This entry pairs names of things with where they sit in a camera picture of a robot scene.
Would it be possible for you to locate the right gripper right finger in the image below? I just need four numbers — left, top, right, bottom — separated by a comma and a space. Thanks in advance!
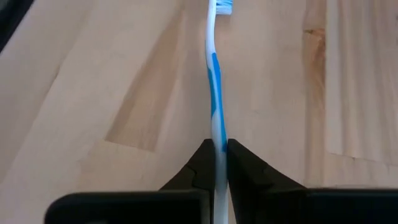
227, 138, 398, 224

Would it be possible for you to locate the blue white toothbrush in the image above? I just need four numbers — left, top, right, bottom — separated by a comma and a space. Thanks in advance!
204, 0, 234, 224

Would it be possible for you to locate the black aluminium table frame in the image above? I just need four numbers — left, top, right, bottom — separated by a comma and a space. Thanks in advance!
0, 0, 35, 52

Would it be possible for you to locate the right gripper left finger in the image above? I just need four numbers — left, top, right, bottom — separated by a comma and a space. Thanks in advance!
44, 138, 216, 224

